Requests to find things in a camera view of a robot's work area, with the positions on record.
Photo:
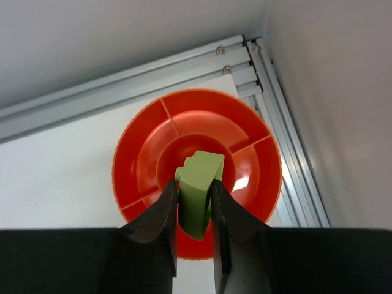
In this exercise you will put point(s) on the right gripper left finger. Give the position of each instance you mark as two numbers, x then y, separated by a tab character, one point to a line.
143	258

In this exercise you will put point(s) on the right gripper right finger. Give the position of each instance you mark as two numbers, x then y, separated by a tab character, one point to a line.
241	246

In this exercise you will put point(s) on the orange round divided container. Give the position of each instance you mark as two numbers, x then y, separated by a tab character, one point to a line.
172	128

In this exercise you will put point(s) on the green lego brick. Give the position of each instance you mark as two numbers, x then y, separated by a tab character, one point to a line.
195	178

